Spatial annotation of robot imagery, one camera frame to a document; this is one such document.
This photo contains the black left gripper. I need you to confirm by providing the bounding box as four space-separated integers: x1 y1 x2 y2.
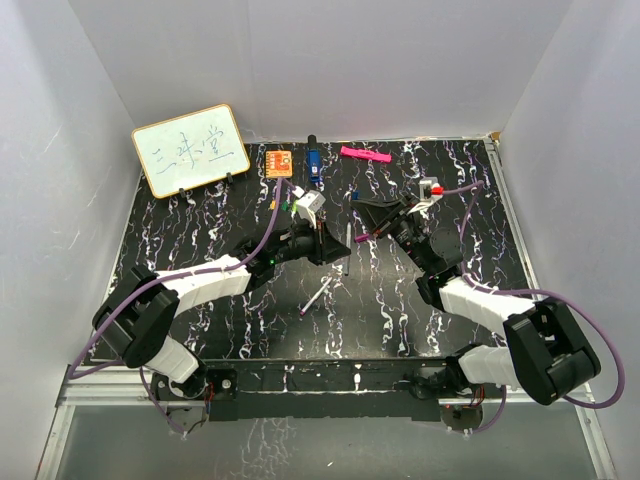
271 217 350 267

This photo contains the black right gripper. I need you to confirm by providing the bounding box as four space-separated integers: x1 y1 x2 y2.
353 195 432 273

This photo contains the white pen blue tip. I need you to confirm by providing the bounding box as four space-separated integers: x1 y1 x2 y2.
343 221 352 277

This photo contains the white pen purple tip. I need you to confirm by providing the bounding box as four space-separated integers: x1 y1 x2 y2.
300 278 332 317

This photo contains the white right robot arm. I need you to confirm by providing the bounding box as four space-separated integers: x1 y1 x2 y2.
351 196 601 405

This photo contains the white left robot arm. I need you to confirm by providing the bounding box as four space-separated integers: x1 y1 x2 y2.
92 221 351 399

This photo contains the pink utility knife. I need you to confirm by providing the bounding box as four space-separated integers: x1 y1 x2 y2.
340 146 392 164

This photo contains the blue stapler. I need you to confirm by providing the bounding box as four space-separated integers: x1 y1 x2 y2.
307 135 322 185

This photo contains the orange spiral notepad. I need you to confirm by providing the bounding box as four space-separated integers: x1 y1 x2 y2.
265 150 293 179

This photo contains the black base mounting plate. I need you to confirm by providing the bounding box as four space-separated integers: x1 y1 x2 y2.
152 357 500 422

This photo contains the small whiteboard with writing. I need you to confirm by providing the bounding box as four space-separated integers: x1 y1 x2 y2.
131 104 251 199

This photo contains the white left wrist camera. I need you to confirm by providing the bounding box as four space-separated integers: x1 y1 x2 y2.
296 190 326 228

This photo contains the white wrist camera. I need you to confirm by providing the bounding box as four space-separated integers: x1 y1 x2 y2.
296 190 326 228
409 177 444 213

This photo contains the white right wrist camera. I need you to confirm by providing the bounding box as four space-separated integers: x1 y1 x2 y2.
409 177 444 213

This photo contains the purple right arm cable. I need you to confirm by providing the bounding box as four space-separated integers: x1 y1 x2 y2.
442 180 626 434

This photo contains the aluminium front rail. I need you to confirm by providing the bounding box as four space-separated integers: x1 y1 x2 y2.
57 367 595 408

